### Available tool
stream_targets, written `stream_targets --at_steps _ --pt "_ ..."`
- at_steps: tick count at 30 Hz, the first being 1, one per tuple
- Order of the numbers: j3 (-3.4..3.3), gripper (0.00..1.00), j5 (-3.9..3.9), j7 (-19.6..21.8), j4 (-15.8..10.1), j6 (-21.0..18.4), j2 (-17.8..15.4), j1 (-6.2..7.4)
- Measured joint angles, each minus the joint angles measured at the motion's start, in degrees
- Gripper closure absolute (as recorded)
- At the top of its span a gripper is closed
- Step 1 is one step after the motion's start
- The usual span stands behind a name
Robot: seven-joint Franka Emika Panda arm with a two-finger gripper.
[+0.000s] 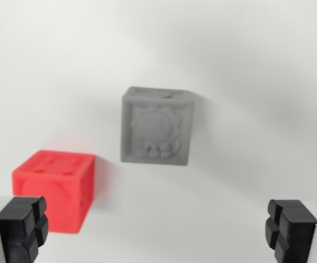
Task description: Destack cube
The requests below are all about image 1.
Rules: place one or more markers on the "grey embossed lion cube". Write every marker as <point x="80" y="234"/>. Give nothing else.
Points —
<point x="155" y="126"/>

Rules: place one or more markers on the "red embossed cube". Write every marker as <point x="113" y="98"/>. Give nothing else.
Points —
<point x="62" y="189"/>

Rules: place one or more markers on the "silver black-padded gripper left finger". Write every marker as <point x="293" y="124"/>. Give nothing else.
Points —
<point x="13" y="227"/>

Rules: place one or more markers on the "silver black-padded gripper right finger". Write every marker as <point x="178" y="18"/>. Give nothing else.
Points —
<point x="295" y="230"/>

